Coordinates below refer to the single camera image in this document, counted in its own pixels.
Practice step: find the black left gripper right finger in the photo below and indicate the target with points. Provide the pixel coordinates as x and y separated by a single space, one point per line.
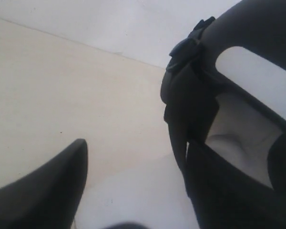
223 197

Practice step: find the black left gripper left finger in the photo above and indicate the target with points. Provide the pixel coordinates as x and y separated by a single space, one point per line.
48 197

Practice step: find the black helmet with visor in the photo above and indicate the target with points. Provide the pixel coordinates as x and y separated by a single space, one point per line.
242 52

